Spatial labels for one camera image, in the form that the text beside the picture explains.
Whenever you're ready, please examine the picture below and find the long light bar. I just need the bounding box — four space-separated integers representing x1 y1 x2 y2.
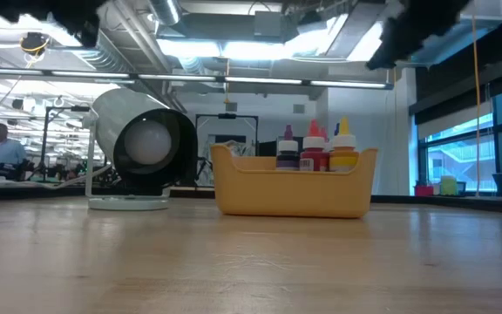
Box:
0 65 394 91

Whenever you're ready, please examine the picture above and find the green container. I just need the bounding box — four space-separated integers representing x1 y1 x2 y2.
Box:
440 174 459 196

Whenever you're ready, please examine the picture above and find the white paper cup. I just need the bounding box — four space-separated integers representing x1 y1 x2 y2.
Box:
83 86 199 212

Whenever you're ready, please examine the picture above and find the silver ventilation duct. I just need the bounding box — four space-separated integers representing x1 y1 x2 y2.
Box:
146 0 183 27

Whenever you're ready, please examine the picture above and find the person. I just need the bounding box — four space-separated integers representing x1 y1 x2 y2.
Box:
0 122 28 169

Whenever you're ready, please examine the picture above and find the yellow hanging cord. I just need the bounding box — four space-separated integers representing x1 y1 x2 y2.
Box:
471 0 482 197

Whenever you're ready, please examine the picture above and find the large purple food coloring bottle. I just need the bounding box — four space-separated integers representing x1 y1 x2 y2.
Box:
275 124 300 171

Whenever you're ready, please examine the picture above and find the black frame stand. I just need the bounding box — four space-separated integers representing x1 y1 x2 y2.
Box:
194 112 260 188

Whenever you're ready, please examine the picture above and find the yellow plastic bin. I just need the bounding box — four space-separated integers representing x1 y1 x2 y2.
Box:
209 143 379 219

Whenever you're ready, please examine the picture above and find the large yellow food coloring bottle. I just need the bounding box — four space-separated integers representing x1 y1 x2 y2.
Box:
329 115 360 173

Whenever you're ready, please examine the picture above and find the large red food coloring bottle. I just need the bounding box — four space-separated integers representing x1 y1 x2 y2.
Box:
298 119 327 172

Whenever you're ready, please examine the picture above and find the white lamp cable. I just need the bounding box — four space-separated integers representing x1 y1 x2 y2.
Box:
0 164 115 191

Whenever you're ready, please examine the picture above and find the yellow coiled cable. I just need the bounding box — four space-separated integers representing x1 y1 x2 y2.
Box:
18 31 51 58

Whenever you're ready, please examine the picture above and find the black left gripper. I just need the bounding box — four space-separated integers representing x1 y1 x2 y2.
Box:
0 0 108 48

